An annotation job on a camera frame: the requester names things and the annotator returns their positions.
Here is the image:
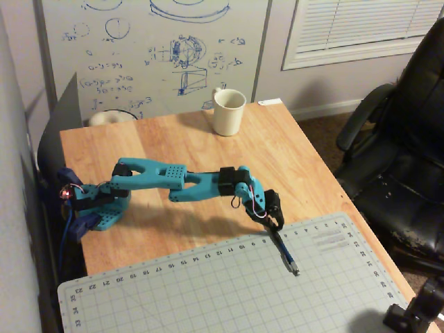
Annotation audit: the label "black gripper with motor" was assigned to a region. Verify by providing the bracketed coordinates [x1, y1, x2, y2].
[244, 189, 286, 233]

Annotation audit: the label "blue pen with grey grip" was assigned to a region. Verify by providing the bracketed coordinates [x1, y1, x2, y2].
[271, 230, 301, 278]

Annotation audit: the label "grey gridded cutting mat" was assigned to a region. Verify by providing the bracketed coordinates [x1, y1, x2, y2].
[56, 211, 418, 333]

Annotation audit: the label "cream ceramic mug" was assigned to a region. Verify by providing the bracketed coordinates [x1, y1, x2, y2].
[212, 87, 248, 137]

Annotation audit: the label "black leather office chair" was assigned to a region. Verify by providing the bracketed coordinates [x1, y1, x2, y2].
[334, 16, 444, 266]

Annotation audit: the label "dark blue table clamp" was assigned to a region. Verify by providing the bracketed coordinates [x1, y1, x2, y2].
[56, 166, 83, 190]
[67, 212, 101, 244]

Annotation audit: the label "white round tape roll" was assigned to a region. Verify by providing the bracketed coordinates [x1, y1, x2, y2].
[87, 109, 139, 128]

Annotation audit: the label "whiteboard with blue drawings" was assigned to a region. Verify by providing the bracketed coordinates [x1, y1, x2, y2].
[33, 0, 273, 121]

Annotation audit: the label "white window blinds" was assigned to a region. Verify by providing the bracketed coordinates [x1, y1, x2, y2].
[280, 0, 444, 71]

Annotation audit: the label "dark grey flat panel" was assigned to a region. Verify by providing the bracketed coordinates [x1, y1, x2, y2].
[35, 71, 85, 174]

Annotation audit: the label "red and white servo wire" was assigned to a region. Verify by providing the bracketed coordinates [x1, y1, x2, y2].
[246, 186, 268, 220]

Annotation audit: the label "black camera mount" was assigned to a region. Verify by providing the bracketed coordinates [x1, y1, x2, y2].
[382, 276, 444, 333]

